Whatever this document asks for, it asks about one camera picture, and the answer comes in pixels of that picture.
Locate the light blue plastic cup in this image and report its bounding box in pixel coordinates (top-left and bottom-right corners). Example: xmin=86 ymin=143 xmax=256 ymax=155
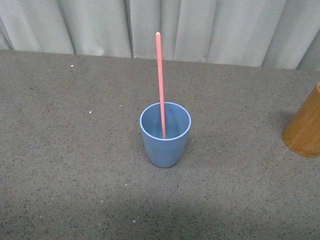
xmin=139 ymin=102 xmax=192 ymax=168

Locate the pink chopstick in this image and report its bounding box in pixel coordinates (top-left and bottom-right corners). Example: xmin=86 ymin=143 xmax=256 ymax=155
xmin=155 ymin=32 xmax=166 ymax=139

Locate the white pleated curtain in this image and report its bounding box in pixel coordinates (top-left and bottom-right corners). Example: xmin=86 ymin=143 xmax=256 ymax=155
xmin=0 ymin=0 xmax=320 ymax=71

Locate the bamboo chopstick holder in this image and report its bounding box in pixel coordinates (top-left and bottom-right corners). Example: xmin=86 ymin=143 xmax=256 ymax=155
xmin=282 ymin=83 xmax=320 ymax=158

